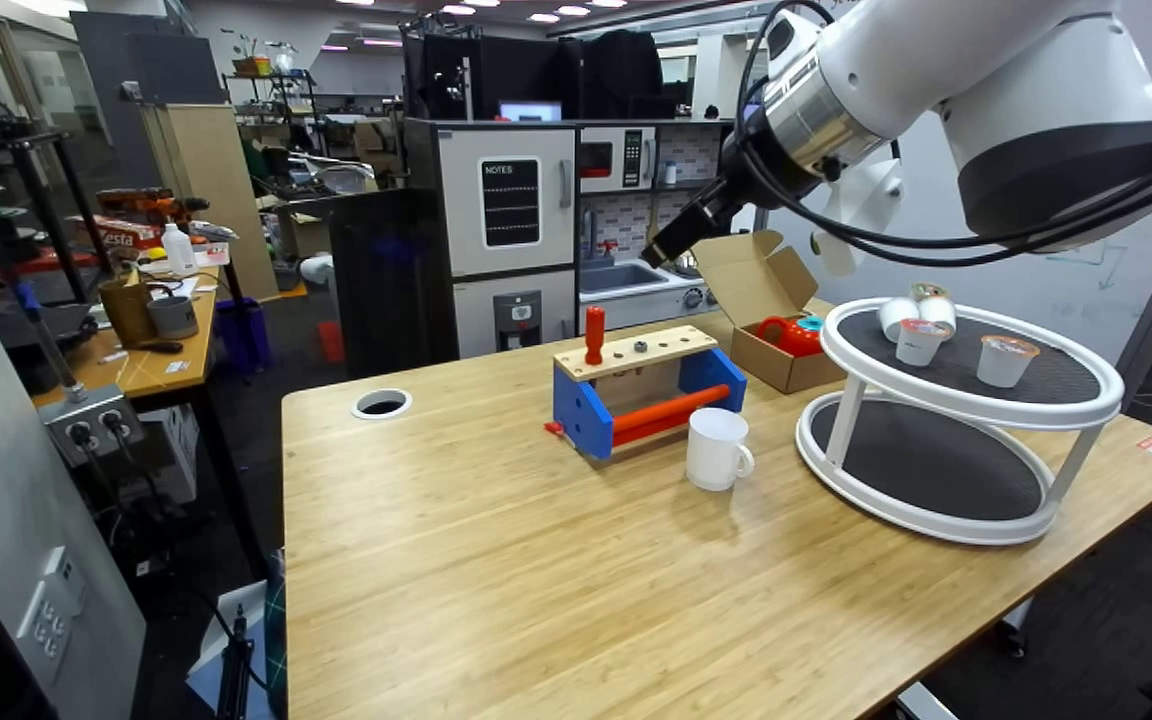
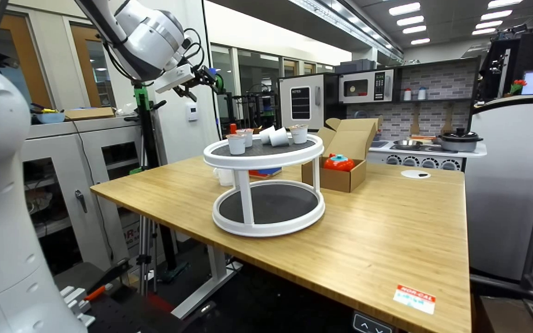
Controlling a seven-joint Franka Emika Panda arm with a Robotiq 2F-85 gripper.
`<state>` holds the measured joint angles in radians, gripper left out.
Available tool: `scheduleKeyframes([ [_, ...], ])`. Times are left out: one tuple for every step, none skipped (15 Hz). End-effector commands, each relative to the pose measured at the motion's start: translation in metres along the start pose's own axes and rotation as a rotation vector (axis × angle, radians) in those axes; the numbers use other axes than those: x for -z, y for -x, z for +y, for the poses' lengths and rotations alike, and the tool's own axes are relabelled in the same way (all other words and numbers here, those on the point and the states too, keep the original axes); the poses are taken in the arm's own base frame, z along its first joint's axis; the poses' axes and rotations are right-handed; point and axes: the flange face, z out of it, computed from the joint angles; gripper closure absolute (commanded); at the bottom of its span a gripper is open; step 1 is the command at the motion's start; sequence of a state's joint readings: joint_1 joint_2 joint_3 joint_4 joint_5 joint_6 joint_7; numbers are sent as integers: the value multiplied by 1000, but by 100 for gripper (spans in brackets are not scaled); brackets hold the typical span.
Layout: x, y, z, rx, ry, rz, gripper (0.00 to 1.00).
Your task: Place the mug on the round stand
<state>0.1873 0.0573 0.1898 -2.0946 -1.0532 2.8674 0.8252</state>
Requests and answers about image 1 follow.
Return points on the red wooden peg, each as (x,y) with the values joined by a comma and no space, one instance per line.
(592,335)

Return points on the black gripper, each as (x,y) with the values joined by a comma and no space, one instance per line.
(729,198)

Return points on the white plastic bottle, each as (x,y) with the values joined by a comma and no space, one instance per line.
(176,248)

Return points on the grey power socket box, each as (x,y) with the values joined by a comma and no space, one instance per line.
(92,426)

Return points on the black cabinet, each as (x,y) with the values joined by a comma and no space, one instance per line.
(390,280)

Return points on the white paper cup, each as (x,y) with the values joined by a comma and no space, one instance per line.
(938,315)
(899,317)

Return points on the small brown cardboard box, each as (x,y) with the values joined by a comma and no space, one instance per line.
(136,315)

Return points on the blue bin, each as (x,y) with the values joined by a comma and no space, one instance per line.
(243,335)

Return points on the open cardboard box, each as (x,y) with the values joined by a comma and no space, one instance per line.
(756,285)

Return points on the white wall outlet plate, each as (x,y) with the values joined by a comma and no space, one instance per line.
(48,615)

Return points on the grey flat partition panel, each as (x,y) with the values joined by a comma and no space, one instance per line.
(3,532)

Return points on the beige wooden board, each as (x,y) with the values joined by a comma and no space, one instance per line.
(209,184)

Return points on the white two-tier round stand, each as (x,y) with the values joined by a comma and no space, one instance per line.
(976,532)

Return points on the orange lid coffee pod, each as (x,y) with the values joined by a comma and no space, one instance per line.
(918,344)
(1007,361)

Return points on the orange wooden cylinder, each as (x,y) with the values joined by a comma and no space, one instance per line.
(663,414)

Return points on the wooden side desk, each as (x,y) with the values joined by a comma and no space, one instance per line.
(136,365)

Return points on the white ceramic mug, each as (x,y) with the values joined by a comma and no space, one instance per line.
(717,448)

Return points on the black metal rack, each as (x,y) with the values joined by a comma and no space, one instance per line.
(18,201)

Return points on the blue wooden toy workbench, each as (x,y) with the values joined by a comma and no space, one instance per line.
(580,414)

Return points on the computer monitor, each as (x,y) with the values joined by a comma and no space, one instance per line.
(530,110)

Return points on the red plastic object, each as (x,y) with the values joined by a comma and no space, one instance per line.
(784,335)

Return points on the white toy kitchen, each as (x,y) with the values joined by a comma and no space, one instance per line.
(508,201)

